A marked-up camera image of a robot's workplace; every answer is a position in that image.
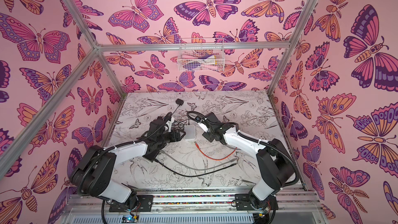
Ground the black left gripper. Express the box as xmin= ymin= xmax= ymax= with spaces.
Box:
xmin=155 ymin=129 xmax=187 ymax=146

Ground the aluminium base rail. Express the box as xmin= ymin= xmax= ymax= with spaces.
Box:
xmin=59 ymin=186 xmax=328 ymax=224

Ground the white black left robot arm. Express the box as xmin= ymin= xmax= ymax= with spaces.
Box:
xmin=69 ymin=116 xmax=186 ymax=208

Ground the white wire basket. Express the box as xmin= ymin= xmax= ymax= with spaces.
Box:
xmin=176 ymin=37 xmax=226 ymax=73

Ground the red ethernet cable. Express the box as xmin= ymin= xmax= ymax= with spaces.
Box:
xmin=194 ymin=141 xmax=237 ymax=161

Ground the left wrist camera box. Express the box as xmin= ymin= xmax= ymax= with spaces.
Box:
xmin=165 ymin=116 xmax=175 ymax=132

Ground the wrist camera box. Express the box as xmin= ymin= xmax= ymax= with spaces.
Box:
xmin=198 ymin=122 xmax=208 ymax=132
xmin=165 ymin=116 xmax=175 ymax=132

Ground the aluminium frame post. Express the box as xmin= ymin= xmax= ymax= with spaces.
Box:
xmin=62 ymin=0 xmax=125 ymax=96

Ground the black network switch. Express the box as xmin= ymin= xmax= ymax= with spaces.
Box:
xmin=143 ymin=145 xmax=162 ymax=162

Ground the black power adapter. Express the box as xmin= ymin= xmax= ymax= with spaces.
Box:
xmin=172 ymin=120 xmax=188 ymax=132
xmin=170 ymin=99 xmax=184 ymax=121

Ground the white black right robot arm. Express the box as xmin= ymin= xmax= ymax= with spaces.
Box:
xmin=193 ymin=113 xmax=300 ymax=210

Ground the grey ethernet cable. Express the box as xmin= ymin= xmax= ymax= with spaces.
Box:
xmin=160 ymin=149 xmax=240 ymax=172

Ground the white network switch box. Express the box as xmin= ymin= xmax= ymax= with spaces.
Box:
xmin=184 ymin=125 xmax=196 ymax=141

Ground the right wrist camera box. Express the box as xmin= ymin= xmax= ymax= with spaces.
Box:
xmin=198 ymin=122 xmax=208 ymax=132

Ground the black ethernet cable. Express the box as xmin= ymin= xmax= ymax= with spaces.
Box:
xmin=153 ymin=157 xmax=240 ymax=178

